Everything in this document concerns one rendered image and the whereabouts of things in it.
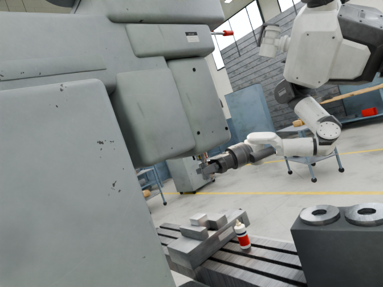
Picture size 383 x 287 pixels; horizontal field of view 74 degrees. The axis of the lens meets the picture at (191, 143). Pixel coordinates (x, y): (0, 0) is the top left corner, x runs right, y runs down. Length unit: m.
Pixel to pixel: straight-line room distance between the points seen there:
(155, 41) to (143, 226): 0.51
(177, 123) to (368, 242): 0.53
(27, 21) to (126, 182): 0.41
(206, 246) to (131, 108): 0.63
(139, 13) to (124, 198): 0.51
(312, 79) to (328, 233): 0.59
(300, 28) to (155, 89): 0.54
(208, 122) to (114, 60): 0.35
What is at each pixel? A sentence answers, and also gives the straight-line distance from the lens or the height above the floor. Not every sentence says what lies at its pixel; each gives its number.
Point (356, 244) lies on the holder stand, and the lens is 0.68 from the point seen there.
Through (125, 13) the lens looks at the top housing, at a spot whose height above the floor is 1.75.
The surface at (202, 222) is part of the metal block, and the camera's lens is 1.09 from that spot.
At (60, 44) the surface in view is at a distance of 0.69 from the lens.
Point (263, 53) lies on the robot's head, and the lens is 1.10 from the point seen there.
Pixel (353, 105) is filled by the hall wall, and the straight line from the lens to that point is 8.54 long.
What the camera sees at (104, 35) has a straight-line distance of 0.74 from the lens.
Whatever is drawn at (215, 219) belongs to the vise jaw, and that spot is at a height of 1.01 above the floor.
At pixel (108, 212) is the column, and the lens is 0.51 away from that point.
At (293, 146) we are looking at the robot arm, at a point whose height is 1.21.
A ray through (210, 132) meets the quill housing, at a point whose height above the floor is 1.37.
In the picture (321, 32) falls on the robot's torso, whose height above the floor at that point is 1.56.
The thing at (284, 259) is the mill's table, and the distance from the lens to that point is 0.95.
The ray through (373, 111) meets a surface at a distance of 7.58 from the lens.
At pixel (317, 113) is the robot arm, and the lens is 1.11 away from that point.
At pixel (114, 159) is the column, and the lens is 0.51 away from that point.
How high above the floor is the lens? 1.41
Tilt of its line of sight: 4 degrees down
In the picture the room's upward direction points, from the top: 19 degrees counter-clockwise
